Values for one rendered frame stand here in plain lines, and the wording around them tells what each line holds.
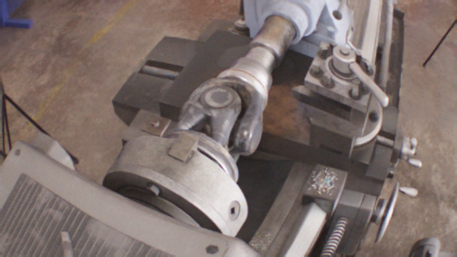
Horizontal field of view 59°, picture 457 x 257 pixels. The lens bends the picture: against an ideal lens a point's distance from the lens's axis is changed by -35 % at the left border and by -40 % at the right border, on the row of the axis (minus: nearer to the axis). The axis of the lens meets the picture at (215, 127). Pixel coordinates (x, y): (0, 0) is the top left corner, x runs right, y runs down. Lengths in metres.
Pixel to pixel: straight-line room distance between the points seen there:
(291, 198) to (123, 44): 2.07
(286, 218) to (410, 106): 1.78
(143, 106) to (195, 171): 0.61
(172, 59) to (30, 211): 1.01
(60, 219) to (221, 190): 0.35
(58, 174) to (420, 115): 2.43
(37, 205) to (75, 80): 2.39
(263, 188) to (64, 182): 0.85
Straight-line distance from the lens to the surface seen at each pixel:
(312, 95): 1.22
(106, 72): 3.08
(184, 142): 0.96
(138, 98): 1.55
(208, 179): 0.94
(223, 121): 1.07
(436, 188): 2.60
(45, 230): 0.73
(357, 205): 1.40
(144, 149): 0.96
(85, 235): 0.71
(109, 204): 0.74
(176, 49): 1.69
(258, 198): 1.51
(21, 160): 0.84
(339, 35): 1.63
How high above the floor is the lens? 1.91
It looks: 46 degrees down
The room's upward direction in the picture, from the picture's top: 4 degrees counter-clockwise
